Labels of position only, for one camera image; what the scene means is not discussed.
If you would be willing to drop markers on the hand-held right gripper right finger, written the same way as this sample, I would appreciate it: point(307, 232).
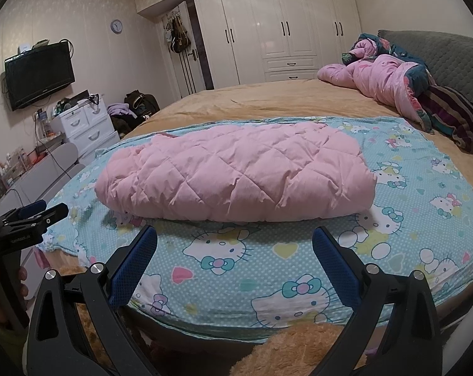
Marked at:
point(334, 266)

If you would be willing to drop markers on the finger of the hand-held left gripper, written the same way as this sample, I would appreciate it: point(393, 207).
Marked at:
point(44, 217)
point(28, 208)

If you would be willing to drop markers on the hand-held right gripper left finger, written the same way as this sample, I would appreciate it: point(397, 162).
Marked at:
point(130, 266)

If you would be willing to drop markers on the pink quilted jacket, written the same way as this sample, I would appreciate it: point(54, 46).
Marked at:
point(240, 172)

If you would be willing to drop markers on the person's left forearm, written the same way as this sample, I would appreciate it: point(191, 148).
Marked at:
point(1, 331)

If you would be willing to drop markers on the purple clothes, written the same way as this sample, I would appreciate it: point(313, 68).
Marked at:
point(120, 110)

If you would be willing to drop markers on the grey low cabinet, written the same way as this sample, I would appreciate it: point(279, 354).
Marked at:
point(36, 188)

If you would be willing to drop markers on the group of small bottles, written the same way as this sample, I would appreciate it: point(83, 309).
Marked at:
point(15, 164)

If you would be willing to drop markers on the blue cartoon print blanket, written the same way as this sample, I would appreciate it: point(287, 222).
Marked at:
point(260, 250)

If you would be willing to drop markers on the white drawer chest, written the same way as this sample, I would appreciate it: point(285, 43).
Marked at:
point(83, 129)

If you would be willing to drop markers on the black television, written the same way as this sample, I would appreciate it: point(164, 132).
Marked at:
point(40, 76)

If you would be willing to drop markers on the black bag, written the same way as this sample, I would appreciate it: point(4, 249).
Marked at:
point(142, 103)

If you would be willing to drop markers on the dark striped cloth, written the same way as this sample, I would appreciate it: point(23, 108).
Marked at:
point(455, 117)

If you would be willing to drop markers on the pink floral comforter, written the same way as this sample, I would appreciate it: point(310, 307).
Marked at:
point(377, 78)

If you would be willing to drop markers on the white room door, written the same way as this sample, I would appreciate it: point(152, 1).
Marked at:
point(193, 66)

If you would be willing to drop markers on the hanging bags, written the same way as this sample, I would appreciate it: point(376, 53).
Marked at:
point(177, 35)

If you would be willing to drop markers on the grey quilted headboard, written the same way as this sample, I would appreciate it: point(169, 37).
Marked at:
point(448, 55)

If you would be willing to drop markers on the white wardrobe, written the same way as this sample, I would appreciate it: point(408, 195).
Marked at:
point(291, 19)

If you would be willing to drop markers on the round wall clock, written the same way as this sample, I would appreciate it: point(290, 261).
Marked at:
point(117, 26)

